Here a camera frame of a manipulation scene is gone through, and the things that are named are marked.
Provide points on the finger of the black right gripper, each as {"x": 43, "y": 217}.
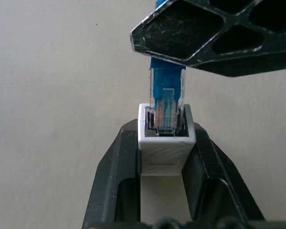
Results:
{"x": 231, "y": 55}

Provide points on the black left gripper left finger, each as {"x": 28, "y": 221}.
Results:
{"x": 109, "y": 171}

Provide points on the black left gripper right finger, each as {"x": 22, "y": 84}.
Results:
{"x": 217, "y": 181}

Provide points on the white network coupler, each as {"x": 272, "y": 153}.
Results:
{"x": 165, "y": 156}

